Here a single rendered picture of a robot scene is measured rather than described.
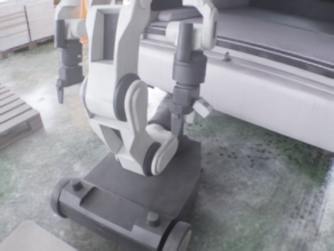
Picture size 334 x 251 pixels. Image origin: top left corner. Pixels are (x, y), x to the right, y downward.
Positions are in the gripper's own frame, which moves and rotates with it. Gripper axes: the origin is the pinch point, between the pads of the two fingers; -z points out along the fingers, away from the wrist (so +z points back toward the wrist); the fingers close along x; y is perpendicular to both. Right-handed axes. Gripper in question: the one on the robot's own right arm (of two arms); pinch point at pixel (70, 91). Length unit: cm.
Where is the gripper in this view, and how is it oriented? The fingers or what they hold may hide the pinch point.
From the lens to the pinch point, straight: 94.6
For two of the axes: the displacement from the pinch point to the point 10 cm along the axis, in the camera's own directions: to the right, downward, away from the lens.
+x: -4.3, 3.3, -8.4
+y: 9.0, 2.3, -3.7
